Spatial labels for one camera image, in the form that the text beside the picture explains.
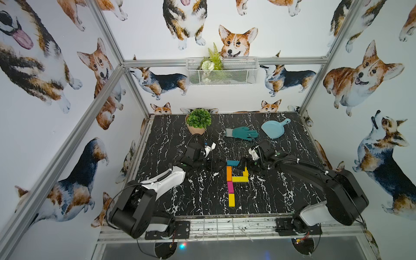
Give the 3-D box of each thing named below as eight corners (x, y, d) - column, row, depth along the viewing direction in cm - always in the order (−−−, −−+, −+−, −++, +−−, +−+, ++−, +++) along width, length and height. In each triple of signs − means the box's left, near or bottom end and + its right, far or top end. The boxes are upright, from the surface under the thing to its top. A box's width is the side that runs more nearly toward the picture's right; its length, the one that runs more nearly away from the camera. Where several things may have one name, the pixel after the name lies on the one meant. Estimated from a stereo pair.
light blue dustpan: (272, 140, 109) (273, 137, 107) (260, 126, 117) (261, 123, 115) (296, 129, 115) (297, 126, 113) (282, 116, 123) (284, 114, 121)
